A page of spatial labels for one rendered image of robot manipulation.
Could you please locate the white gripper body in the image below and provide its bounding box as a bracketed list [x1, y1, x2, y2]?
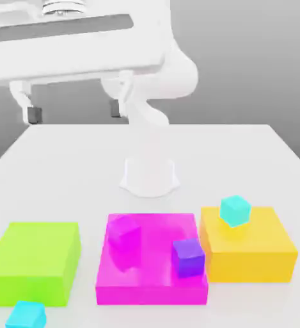
[0, 6, 167, 86]

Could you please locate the small magenta cube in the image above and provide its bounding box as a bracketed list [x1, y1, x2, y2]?
[107, 215, 142, 273]

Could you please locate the small turquoise cube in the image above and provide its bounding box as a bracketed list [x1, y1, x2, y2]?
[219, 194, 252, 228]

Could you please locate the small purple cube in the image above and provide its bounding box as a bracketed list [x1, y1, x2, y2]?
[171, 238, 206, 279]

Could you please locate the small sky blue cube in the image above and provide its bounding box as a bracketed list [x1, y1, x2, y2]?
[4, 300, 47, 328]

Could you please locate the large magenta box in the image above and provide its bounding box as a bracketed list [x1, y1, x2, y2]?
[95, 213, 209, 306]

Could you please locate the large green box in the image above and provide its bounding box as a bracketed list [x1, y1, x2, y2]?
[0, 221, 82, 308]

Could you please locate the large orange box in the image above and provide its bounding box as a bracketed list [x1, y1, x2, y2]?
[199, 206, 299, 284]

